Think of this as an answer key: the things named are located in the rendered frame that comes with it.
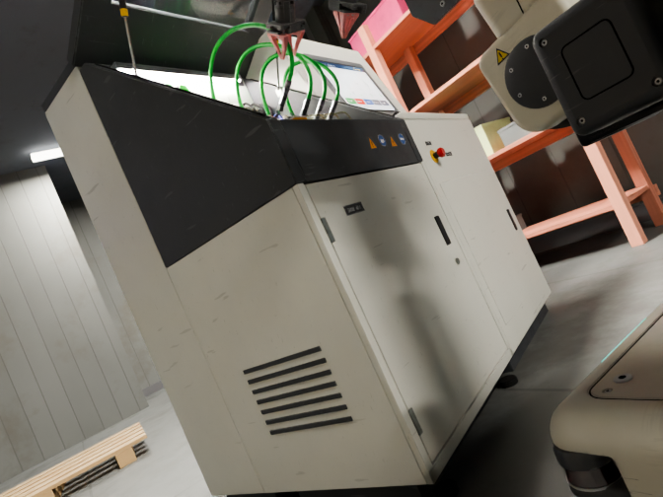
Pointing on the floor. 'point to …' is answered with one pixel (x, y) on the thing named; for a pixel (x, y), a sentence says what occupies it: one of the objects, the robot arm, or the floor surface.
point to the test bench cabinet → (310, 361)
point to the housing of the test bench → (150, 291)
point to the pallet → (117, 444)
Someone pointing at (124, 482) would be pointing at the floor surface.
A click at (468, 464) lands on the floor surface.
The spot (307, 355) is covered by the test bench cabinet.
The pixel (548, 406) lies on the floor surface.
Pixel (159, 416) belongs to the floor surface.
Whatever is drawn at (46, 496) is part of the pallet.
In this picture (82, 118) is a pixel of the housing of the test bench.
